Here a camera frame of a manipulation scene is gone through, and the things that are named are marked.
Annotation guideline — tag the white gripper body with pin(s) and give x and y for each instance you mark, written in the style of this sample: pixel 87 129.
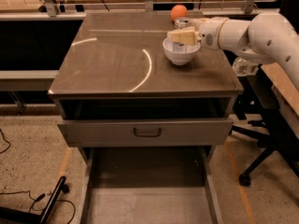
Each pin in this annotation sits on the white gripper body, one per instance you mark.
pixel 207 34

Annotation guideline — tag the silver redbull can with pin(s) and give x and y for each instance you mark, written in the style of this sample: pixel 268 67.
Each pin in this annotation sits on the silver redbull can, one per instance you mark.
pixel 182 22

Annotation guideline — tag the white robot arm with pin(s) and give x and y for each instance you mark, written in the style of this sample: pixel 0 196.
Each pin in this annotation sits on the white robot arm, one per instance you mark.
pixel 267 38

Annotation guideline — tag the white ceramic bowl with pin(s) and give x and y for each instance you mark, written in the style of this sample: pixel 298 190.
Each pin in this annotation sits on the white ceramic bowl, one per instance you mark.
pixel 179 54

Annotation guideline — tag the grey metal counter cabinet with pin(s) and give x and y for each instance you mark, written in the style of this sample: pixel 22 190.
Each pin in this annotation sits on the grey metal counter cabinet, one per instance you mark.
pixel 116 69

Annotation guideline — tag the orange fruit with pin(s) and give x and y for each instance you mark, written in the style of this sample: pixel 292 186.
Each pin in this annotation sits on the orange fruit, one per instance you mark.
pixel 178 11

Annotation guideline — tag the clear sanitizer bottle left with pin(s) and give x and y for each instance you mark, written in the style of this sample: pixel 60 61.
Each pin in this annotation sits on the clear sanitizer bottle left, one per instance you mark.
pixel 240 66

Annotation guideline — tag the black office chair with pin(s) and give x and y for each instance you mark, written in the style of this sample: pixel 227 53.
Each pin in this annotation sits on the black office chair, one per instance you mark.
pixel 258 98

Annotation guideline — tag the cardboard box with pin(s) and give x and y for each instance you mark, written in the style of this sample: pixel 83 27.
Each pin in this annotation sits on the cardboard box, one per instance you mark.
pixel 287 94

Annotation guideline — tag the grey upper drawer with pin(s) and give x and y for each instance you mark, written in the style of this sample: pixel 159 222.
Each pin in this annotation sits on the grey upper drawer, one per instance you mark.
pixel 145 133

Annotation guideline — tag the open grey lower drawer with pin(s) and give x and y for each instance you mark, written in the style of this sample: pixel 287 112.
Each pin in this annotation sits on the open grey lower drawer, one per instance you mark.
pixel 149 185

